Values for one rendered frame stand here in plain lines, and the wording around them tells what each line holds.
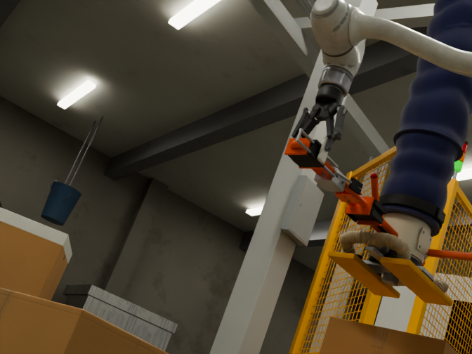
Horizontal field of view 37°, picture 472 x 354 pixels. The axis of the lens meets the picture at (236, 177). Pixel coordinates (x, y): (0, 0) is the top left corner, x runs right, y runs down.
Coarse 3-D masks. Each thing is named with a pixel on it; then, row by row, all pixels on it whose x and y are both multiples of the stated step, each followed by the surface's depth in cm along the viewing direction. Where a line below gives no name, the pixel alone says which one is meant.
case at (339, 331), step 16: (336, 320) 235; (336, 336) 232; (352, 336) 229; (368, 336) 226; (384, 336) 223; (400, 336) 220; (416, 336) 218; (320, 352) 232; (336, 352) 229; (352, 352) 226; (368, 352) 224; (384, 352) 221; (400, 352) 218; (416, 352) 216; (432, 352) 213; (448, 352) 214
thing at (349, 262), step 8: (336, 256) 225; (344, 256) 223; (352, 256) 222; (360, 256) 231; (344, 264) 229; (352, 264) 226; (360, 264) 224; (352, 272) 234; (360, 272) 231; (368, 272) 228; (360, 280) 240; (368, 280) 236; (376, 280) 233; (368, 288) 245; (376, 288) 241; (384, 288) 238; (392, 288) 240; (392, 296) 244
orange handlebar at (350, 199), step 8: (296, 144) 190; (304, 144) 189; (328, 168) 197; (336, 192) 209; (344, 192) 210; (352, 192) 206; (360, 192) 209; (344, 200) 211; (352, 200) 209; (360, 200) 210; (384, 224) 220; (392, 232) 224; (432, 256) 230; (440, 256) 227; (448, 256) 225; (456, 256) 223; (464, 256) 222; (424, 264) 241
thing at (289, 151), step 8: (288, 144) 194; (288, 152) 192; (296, 152) 191; (304, 152) 189; (296, 160) 194; (304, 160) 193; (312, 160) 191; (304, 168) 197; (312, 168) 195; (320, 168) 194
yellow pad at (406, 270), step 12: (384, 264) 215; (396, 264) 211; (408, 264) 209; (396, 276) 222; (408, 276) 218; (420, 276) 214; (420, 288) 224; (432, 288) 221; (432, 300) 232; (444, 300) 227
